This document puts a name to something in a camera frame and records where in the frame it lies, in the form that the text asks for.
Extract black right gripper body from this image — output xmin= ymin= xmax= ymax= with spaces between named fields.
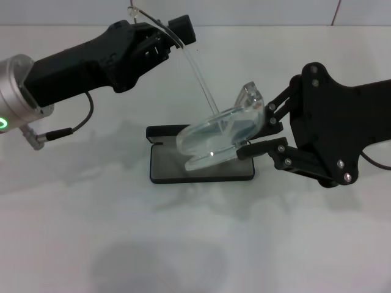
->
xmin=288 ymin=62 xmax=391 ymax=189

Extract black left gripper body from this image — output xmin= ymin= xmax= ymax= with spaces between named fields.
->
xmin=23 ymin=20 xmax=145 ymax=107

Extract clear white glasses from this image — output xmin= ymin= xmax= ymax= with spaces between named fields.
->
xmin=126 ymin=5 xmax=265 ymax=172

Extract black glasses case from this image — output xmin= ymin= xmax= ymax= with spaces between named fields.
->
xmin=145 ymin=123 xmax=256 ymax=184

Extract dark right gripper cable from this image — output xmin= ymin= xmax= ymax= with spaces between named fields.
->
xmin=360 ymin=149 xmax=391 ymax=171

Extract dark gripper cable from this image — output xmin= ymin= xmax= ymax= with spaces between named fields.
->
xmin=360 ymin=149 xmax=391 ymax=171
xmin=21 ymin=91 xmax=94 ymax=151

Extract dark left gripper cable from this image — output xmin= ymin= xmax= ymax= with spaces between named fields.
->
xmin=21 ymin=91 xmax=94 ymax=151

